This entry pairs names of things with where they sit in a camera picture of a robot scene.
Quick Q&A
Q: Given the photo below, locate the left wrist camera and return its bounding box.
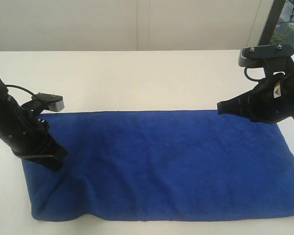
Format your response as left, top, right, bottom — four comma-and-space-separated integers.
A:
32, 93, 65, 112

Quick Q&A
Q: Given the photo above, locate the blue towel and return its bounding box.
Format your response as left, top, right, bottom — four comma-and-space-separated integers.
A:
23, 110, 294, 221

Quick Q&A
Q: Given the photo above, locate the black right camera cable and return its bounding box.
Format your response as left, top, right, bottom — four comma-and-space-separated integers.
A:
244, 66, 294, 130

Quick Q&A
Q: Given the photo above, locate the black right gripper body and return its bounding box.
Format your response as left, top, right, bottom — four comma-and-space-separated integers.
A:
249, 72, 294, 123

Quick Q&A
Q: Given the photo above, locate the black window frame post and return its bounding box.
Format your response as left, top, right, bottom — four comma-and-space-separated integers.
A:
258, 0, 286, 46

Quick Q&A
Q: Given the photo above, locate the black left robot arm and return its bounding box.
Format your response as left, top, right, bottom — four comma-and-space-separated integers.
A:
0, 78, 68, 171

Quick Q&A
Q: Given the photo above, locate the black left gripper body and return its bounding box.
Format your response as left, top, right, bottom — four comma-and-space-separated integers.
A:
4, 107, 51, 159

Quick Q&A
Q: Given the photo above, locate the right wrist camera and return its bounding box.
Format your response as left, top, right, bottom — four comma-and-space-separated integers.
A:
238, 44, 294, 68

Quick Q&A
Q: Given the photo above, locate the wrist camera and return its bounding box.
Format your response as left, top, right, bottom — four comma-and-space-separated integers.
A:
32, 93, 65, 112
238, 44, 294, 68

